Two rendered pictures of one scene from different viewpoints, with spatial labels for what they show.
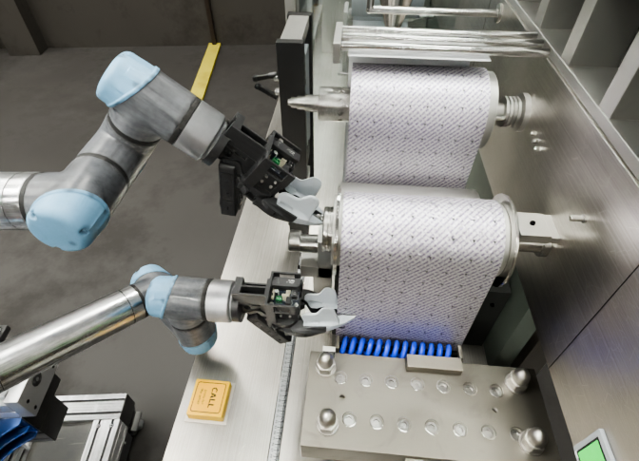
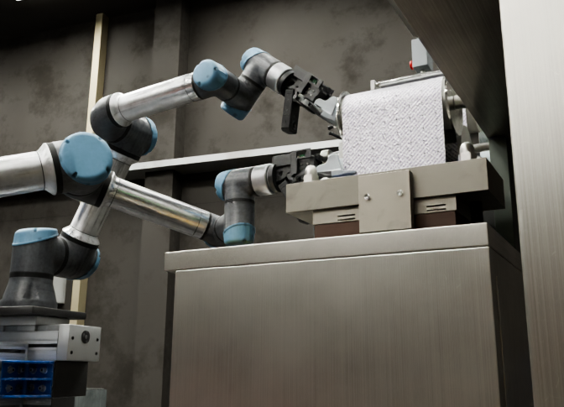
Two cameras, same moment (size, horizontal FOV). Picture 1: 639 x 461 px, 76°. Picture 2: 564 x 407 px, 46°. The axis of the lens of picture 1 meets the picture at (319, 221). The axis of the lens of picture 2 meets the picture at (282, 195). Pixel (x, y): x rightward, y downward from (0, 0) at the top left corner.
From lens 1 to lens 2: 1.54 m
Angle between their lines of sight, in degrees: 63
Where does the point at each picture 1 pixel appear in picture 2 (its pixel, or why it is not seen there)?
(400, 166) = not seen: hidden behind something
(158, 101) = (265, 56)
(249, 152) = (302, 77)
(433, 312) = (411, 151)
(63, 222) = (209, 63)
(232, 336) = not seen: hidden behind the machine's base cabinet
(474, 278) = (429, 106)
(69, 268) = not seen: outside the picture
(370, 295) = (364, 143)
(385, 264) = (369, 108)
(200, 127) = (280, 65)
